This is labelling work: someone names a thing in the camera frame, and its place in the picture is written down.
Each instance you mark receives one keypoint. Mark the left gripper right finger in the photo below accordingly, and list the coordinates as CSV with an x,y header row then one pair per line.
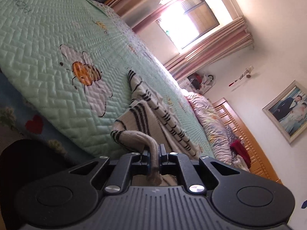
x,y
203,176

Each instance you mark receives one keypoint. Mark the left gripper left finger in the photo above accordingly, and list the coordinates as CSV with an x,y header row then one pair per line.
x,y
114,176

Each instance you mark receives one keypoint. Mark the white black striped sweater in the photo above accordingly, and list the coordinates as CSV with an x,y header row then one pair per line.
x,y
149,122

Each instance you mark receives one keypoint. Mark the floral folded duvet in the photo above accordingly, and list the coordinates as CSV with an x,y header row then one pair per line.
x,y
218,134

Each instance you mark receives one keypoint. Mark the red garment on pillows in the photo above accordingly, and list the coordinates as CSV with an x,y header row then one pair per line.
x,y
240,150

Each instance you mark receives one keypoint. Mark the wooden headboard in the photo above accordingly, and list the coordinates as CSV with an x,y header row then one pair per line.
x,y
260,165

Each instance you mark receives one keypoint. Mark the nightstand clutter with plush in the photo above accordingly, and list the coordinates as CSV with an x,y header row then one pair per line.
x,y
197,83

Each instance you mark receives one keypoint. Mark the framed wedding photo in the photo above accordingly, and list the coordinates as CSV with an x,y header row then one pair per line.
x,y
288,111

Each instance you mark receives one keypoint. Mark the hanging red tassel ornament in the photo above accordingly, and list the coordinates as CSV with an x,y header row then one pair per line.
x,y
247,74

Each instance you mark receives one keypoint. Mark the blue patterned bed sheet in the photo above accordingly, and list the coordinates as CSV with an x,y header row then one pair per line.
x,y
21,120

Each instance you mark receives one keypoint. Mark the green quilted bee bedspread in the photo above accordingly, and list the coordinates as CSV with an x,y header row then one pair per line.
x,y
71,58

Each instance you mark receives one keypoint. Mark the pink curtain left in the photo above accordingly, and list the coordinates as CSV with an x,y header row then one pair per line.
x,y
168,0

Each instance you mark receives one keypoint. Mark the pink curtain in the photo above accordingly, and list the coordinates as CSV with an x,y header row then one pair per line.
x,y
168,0
220,44

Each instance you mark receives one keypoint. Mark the pink curtain right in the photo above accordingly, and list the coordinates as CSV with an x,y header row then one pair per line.
x,y
220,44

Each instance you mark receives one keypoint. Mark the window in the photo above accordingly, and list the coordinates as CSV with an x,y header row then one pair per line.
x,y
188,22

